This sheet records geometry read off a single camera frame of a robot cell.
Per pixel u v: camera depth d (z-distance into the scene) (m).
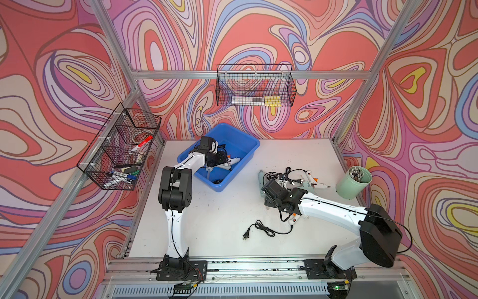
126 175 0.68
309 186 0.96
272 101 0.82
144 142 0.77
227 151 1.17
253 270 0.75
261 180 0.99
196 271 0.72
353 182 0.84
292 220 0.85
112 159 0.73
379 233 0.42
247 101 0.82
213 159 0.93
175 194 0.57
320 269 0.73
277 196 0.64
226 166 1.01
